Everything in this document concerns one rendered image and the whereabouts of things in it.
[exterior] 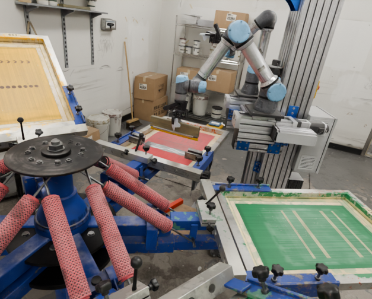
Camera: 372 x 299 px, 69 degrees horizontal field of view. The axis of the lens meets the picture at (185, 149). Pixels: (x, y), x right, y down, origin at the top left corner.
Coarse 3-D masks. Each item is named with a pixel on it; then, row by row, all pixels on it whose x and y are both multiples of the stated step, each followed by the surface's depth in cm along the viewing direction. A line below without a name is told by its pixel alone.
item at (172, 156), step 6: (204, 138) 207; (210, 138) 209; (174, 144) 191; (204, 144) 197; (186, 150) 185; (162, 156) 173; (168, 156) 174; (174, 156) 174; (180, 156) 175; (180, 162) 168; (186, 162) 169
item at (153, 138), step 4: (160, 132) 208; (164, 132) 209; (152, 136) 199; (156, 136) 200; (148, 140) 193; (152, 140) 194; (156, 140) 194; (160, 140) 195; (164, 144) 189; (168, 144) 190; (172, 144) 191; (132, 148) 178; (140, 148) 179; (152, 148) 181; (156, 148) 182; (148, 152) 175; (152, 152) 176; (156, 152) 176; (160, 152) 177; (156, 156) 172
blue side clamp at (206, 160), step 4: (208, 152) 174; (212, 152) 173; (204, 156) 169; (208, 156) 167; (212, 156) 176; (204, 160) 164; (208, 160) 168; (200, 164) 158; (204, 164) 160; (208, 164) 171; (200, 168) 153; (204, 168) 163
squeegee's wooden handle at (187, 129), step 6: (150, 120) 186; (156, 120) 184; (162, 120) 182; (168, 120) 181; (162, 126) 184; (168, 126) 182; (180, 126) 179; (186, 126) 177; (192, 126) 175; (198, 126) 176; (180, 132) 180; (186, 132) 178; (192, 132) 177; (198, 132) 176
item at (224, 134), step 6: (150, 126) 208; (204, 126) 221; (144, 132) 199; (216, 132) 218; (222, 132) 216; (228, 132) 215; (222, 138) 202; (126, 144) 180; (216, 144) 191; (210, 150) 180; (216, 150) 187
